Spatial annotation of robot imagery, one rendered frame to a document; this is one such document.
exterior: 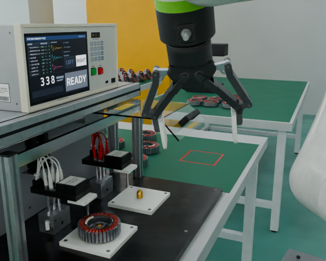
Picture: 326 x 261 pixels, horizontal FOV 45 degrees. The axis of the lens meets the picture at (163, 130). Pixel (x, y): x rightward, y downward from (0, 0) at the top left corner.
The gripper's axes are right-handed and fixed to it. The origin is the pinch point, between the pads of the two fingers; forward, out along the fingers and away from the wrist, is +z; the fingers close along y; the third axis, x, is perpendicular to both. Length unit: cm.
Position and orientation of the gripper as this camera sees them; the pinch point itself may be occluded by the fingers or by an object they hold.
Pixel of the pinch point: (199, 137)
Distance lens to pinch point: 76.7
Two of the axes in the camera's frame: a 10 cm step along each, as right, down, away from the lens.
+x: 0.6, -5.7, 8.2
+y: 9.9, -0.9, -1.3
